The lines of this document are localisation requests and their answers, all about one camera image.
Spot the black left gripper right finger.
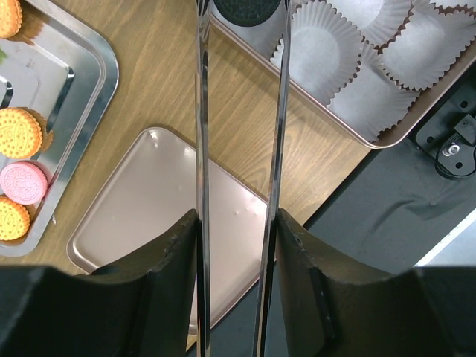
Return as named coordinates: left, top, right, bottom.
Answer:
left=277, top=210, right=475, bottom=356

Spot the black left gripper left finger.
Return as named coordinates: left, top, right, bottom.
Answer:
left=1, top=210, right=197, bottom=356

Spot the pink sandwich cookie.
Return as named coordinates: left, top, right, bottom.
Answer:
left=1, top=161, right=48, bottom=205

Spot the orange round sandwich cookie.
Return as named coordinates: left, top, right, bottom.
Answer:
left=1, top=107, right=54, bottom=159

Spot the black sandwich cookie packed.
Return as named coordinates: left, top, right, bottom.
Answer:
left=214, top=0, right=280, bottom=27

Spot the rose gold tin lid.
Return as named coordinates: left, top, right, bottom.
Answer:
left=65, top=125, right=280, bottom=353

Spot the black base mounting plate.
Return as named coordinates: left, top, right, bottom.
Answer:
left=305, top=71, right=475, bottom=273

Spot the white paper cup centre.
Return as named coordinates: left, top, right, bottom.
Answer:
left=327, top=44, right=420, bottom=142

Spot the white paper cup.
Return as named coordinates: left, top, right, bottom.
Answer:
left=382, top=1, right=475, bottom=91
left=289, top=1, right=363, bottom=106
left=327, top=44, right=420, bottom=142

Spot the silver steel tray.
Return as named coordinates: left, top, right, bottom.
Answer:
left=1, top=1, right=119, bottom=257

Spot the white paper cup top middle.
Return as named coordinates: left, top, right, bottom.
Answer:
left=289, top=1, right=363, bottom=106

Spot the white paper cup top right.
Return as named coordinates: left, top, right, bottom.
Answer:
left=382, top=1, right=475, bottom=91

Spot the orange round cookie lower right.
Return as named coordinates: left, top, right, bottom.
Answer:
left=0, top=0, right=22, bottom=39

